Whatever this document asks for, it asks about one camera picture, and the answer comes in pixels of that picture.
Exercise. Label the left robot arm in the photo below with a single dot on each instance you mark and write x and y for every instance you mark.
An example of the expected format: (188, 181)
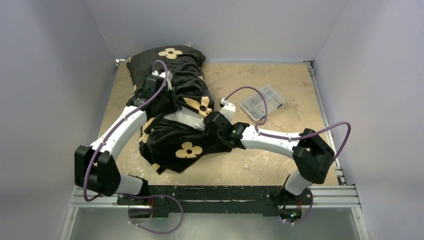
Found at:
(95, 168)

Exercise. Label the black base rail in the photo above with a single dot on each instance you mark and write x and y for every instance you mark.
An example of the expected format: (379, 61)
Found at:
(264, 200)

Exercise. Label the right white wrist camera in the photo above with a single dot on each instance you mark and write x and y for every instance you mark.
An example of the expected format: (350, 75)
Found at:
(228, 109)

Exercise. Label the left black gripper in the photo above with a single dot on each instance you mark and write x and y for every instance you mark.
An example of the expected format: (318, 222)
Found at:
(174, 105)

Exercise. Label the clear plastic screw box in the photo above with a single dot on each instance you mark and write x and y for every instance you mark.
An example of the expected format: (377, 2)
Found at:
(253, 104)

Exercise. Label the white pillow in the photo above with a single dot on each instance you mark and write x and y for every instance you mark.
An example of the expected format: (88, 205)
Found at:
(187, 117)

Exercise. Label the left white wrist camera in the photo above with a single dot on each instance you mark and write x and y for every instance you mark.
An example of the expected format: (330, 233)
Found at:
(159, 79)

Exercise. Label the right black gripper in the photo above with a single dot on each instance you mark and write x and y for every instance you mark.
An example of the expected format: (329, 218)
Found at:
(208, 122)

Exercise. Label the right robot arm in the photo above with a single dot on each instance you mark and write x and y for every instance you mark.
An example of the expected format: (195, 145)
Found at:
(310, 153)

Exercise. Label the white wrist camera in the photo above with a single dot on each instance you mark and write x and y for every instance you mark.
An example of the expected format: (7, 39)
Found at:
(159, 79)
(228, 109)

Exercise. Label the black floral pillowcase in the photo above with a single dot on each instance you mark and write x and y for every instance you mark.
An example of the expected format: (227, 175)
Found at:
(168, 144)

